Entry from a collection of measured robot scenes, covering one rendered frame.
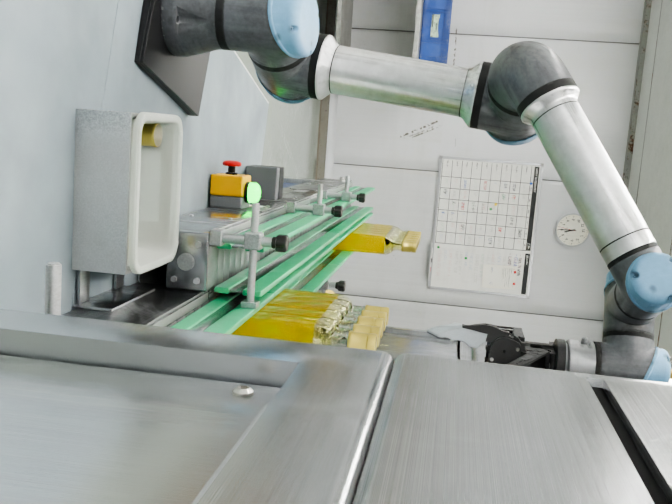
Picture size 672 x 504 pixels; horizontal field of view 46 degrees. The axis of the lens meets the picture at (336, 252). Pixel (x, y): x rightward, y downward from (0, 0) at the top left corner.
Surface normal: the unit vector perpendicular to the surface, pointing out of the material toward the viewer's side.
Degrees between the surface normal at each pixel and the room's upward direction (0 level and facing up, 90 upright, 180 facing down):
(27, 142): 0
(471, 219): 90
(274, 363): 90
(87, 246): 90
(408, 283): 90
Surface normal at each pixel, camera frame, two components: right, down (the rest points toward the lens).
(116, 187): -0.15, 0.14
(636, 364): -0.11, -0.28
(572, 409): 0.07, -0.99
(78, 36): 0.99, 0.09
